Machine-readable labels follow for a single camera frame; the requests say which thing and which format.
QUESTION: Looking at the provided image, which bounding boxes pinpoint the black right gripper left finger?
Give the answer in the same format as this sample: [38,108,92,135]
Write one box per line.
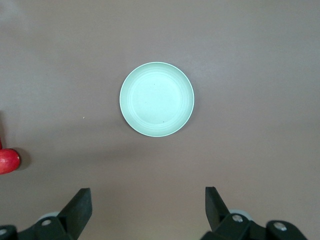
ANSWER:
[0,187,93,240]

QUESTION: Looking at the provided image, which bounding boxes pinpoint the red pomegranate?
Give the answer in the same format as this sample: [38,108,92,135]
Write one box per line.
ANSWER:
[0,148,21,175]

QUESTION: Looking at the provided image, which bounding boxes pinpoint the pale green round plate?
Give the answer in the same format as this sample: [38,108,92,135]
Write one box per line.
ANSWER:
[119,61,195,138]

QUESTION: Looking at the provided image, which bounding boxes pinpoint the brown table cover cloth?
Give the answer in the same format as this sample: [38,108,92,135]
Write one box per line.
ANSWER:
[0,0,320,240]

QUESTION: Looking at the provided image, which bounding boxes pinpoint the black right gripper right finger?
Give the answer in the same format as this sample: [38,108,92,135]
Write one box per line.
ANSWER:
[201,186,308,240]

